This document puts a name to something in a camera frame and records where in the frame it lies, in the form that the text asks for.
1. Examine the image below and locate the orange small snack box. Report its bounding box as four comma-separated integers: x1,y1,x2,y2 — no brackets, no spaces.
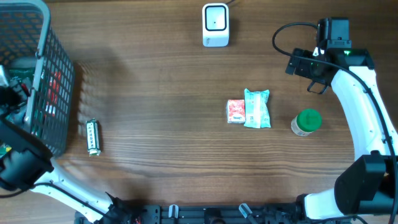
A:
226,100,246,123

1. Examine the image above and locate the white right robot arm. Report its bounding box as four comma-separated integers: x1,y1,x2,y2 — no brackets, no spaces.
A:
286,17,397,223

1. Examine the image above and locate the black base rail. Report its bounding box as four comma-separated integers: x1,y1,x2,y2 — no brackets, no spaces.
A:
98,203,308,224

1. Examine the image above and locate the teal tissue pack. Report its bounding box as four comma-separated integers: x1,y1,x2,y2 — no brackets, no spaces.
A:
244,89,271,128

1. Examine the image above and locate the white barcode scanner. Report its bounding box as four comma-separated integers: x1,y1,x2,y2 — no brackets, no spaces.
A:
202,3,229,47

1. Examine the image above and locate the white green candy pack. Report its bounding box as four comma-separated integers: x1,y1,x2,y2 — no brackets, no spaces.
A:
86,118,101,156

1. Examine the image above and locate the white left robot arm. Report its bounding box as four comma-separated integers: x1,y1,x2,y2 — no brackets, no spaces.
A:
1,86,131,223

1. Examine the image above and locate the green lid jar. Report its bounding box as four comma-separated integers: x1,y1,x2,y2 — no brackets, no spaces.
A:
290,109,322,137

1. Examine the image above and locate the red snack stick pack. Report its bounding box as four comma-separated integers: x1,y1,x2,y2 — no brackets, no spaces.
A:
45,71,62,117

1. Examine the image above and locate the grey plastic shopping basket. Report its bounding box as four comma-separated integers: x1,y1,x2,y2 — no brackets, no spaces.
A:
1,0,75,157

